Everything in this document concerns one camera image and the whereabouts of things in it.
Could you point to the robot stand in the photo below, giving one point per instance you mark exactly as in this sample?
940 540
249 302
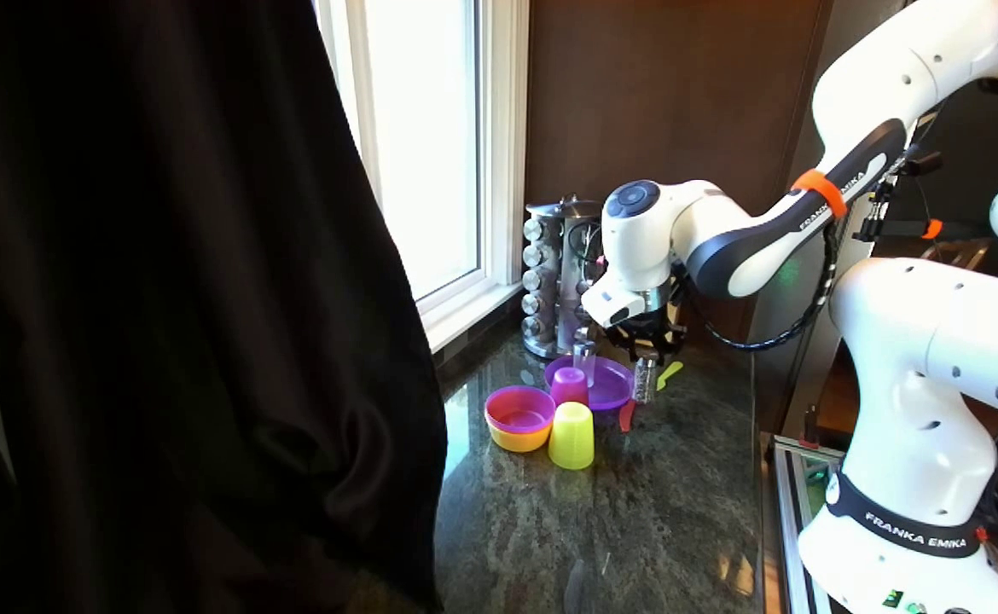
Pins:
793 495

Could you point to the purple plastic plate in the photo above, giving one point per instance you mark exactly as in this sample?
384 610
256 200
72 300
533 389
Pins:
610 385

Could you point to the yellow plastic cup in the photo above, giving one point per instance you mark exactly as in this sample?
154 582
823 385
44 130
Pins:
571 439

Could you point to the silver spice bottle holder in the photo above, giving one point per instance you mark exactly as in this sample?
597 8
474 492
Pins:
560 256

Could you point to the spice bottle with dark contents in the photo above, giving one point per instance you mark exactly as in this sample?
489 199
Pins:
645 384

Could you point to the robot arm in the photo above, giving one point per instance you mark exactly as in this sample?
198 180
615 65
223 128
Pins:
917 358

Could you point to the yellow-green plastic utensil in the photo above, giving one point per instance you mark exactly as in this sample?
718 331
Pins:
670 373

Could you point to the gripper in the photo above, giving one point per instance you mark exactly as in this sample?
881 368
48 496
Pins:
648 331

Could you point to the clear glass spice bottle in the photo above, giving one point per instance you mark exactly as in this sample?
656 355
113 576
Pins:
584 362

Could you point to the magenta plastic cup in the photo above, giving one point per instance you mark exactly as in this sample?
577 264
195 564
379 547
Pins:
569 388

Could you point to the window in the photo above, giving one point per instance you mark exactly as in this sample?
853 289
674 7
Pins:
431 145

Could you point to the column of spice bottles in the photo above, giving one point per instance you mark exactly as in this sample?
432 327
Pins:
533 280

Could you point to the red plastic utensil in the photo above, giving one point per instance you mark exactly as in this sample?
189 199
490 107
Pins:
627 416

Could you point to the black curtain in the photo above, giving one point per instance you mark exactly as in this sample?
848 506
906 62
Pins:
166 307

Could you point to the pink plastic bowl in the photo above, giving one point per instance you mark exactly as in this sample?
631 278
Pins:
518 411

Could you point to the yellow plastic bowl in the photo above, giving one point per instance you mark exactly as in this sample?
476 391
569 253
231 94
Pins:
516 442

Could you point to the dark wood cabinet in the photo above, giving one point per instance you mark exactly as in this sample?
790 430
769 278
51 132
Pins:
678 94

